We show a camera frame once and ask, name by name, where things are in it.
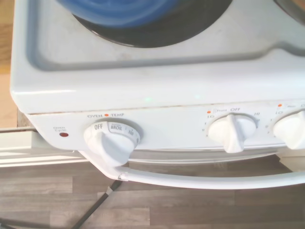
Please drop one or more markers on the white electric stove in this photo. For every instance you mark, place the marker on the white electric stove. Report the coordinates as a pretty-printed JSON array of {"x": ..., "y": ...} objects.
[{"x": 152, "y": 81}]

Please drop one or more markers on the black stove burner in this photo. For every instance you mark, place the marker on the black stove burner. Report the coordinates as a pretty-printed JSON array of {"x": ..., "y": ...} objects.
[{"x": 166, "y": 31}]

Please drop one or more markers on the blue pot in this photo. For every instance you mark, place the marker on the blue pot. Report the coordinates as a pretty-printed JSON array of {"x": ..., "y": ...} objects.
[{"x": 119, "y": 10}]

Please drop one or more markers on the white burner knob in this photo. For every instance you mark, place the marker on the white burner knob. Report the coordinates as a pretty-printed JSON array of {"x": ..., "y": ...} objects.
[
  {"x": 290, "y": 131},
  {"x": 232, "y": 133}
]

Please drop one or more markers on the white baseboard trim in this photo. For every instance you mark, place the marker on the white baseboard trim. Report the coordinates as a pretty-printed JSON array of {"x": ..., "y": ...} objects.
[{"x": 19, "y": 148}]

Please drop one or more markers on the white oven temperature knob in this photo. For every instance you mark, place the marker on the white oven temperature knob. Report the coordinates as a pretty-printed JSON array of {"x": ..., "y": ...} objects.
[{"x": 108, "y": 145}]

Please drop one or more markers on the red oven indicator light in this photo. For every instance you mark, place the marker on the red oven indicator light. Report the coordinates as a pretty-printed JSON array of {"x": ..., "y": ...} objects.
[{"x": 64, "y": 134}]

